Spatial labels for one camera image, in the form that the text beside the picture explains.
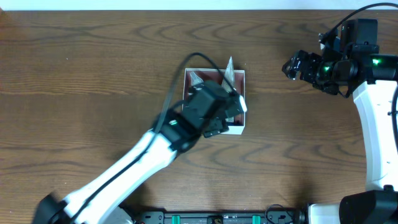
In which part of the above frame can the clear pump soap bottle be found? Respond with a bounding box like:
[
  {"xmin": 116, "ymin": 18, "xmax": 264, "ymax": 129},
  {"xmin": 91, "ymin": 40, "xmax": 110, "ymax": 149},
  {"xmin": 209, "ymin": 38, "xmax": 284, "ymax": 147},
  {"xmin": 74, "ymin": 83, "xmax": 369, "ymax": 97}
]
[{"xmin": 189, "ymin": 72, "xmax": 204, "ymax": 86}]

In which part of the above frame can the white floral lotion tube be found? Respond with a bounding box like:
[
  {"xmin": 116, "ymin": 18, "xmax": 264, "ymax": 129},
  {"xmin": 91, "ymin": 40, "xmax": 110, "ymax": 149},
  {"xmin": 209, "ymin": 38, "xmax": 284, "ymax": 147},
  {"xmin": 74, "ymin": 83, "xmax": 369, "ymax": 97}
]
[{"xmin": 221, "ymin": 57, "xmax": 235, "ymax": 92}]

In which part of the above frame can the green white soap bar pack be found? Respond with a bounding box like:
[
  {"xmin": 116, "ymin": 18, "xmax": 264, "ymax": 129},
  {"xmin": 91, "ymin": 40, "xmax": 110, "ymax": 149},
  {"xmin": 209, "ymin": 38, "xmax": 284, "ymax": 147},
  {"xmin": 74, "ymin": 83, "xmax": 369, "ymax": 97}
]
[{"xmin": 226, "ymin": 117, "xmax": 234, "ymax": 126}]

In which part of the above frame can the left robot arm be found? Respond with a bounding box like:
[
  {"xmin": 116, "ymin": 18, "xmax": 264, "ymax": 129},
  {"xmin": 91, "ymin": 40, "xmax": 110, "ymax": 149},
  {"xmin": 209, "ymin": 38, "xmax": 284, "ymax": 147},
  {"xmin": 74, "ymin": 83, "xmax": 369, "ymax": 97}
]
[{"xmin": 33, "ymin": 108, "xmax": 229, "ymax": 223}]

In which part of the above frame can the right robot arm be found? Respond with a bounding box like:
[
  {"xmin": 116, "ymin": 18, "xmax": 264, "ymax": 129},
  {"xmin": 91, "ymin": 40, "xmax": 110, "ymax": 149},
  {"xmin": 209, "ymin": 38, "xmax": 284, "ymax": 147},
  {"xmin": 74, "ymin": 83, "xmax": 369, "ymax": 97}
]
[{"xmin": 282, "ymin": 50, "xmax": 397, "ymax": 223}]

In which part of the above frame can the white cardboard box, pink interior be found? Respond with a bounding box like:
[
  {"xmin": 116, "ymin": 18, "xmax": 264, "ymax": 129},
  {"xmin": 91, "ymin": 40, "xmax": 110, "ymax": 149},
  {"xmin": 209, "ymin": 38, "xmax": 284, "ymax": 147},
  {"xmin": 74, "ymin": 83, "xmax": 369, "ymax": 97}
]
[{"xmin": 182, "ymin": 68, "xmax": 246, "ymax": 135}]

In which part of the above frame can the right black cable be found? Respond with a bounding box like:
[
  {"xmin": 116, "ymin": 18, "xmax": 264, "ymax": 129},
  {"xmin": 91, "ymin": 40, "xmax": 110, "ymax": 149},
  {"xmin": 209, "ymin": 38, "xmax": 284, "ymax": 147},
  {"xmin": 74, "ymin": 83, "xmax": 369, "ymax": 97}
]
[{"xmin": 320, "ymin": 2, "xmax": 398, "ymax": 44}]

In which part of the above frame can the black cable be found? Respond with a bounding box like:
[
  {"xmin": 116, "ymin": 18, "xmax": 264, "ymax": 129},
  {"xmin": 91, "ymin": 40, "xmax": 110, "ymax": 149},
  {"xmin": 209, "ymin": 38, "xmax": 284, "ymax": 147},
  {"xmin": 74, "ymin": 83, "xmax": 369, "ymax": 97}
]
[
  {"xmin": 68, "ymin": 52, "xmax": 240, "ymax": 224},
  {"xmin": 320, "ymin": 2, "xmax": 398, "ymax": 44}
]

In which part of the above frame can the left black cable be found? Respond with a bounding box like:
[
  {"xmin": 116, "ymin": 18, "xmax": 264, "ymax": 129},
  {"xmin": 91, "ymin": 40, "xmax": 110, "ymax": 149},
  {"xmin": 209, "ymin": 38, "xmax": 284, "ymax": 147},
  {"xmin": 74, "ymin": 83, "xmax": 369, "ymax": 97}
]
[{"xmin": 68, "ymin": 52, "xmax": 240, "ymax": 224}]

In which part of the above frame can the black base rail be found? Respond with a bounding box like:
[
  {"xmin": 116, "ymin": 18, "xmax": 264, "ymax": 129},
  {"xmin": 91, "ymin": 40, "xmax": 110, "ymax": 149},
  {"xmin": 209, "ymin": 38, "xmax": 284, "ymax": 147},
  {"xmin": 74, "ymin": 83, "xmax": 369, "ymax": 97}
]
[{"xmin": 132, "ymin": 208, "xmax": 308, "ymax": 224}]

